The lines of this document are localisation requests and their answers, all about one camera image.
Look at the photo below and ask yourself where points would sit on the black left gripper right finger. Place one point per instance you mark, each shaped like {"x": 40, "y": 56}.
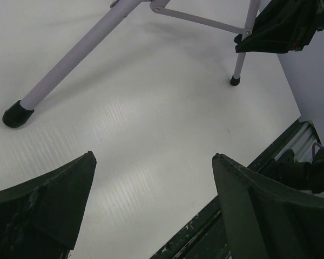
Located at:
{"x": 264, "y": 218}

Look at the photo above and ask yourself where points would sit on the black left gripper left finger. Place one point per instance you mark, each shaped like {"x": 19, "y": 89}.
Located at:
{"x": 41, "y": 218}

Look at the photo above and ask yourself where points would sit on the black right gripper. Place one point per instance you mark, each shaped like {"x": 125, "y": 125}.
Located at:
{"x": 283, "y": 26}

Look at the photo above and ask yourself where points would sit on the lilac perforated music stand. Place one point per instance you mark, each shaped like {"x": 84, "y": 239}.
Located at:
{"x": 20, "y": 112}

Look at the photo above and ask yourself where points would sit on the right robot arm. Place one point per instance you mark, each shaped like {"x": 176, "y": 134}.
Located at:
{"x": 298, "y": 175}

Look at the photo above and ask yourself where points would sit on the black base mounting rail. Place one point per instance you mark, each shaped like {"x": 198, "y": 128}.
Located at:
{"x": 205, "y": 235}

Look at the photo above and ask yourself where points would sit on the aluminium frame rail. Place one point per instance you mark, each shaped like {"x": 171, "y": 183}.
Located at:
{"x": 300, "y": 142}

